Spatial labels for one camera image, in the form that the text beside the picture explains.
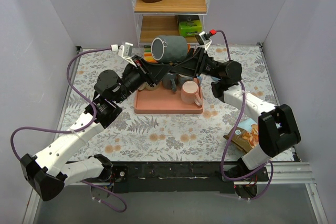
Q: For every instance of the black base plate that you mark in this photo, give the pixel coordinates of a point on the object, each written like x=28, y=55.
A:
x=140, y=177

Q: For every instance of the floral table mat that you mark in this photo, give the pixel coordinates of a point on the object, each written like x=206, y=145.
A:
x=151, y=137

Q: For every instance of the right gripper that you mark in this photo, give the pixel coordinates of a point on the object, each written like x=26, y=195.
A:
x=198, y=60

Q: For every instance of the blue floral mug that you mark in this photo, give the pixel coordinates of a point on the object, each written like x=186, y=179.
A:
x=182, y=79

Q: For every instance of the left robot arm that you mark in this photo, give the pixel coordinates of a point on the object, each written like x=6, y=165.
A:
x=48, y=171

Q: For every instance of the chips bag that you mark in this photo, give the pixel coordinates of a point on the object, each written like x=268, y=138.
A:
x=246, y=135

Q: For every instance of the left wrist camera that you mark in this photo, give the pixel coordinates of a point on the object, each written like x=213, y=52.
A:
x=124, y=50

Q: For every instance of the green mug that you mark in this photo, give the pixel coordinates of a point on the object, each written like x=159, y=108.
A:
x=150, y=88

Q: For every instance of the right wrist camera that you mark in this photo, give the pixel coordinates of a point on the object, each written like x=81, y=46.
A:
x=204, y=39

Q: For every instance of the pink mug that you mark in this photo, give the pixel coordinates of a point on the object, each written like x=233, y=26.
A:
x=190, y=93

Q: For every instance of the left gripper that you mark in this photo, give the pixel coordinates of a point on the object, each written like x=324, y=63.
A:
x=146, y=70

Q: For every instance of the dark grey mug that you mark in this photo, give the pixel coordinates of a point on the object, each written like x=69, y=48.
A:
x=166, y=49

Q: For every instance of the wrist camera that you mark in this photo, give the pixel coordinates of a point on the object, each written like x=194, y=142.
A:
x=204, y=39
x=124, y=50

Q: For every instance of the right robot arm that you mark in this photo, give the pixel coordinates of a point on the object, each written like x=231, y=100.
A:
x=277, y=127

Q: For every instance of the green tissue pack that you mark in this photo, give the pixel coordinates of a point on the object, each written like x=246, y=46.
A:
x=190, y=29

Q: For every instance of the dark tissue pack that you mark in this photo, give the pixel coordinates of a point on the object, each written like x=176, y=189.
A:
x=186, y=18

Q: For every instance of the white wire shelf rack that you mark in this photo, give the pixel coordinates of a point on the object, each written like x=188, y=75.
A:
x=153, y=19

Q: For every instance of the blue-grey mug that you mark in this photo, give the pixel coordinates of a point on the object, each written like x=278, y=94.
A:
x=169, y=81

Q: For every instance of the pink tray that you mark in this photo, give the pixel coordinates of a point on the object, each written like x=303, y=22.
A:
x=163, y=101

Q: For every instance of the aluminium frame rail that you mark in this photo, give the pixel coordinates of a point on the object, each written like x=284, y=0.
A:
x=288, y=172

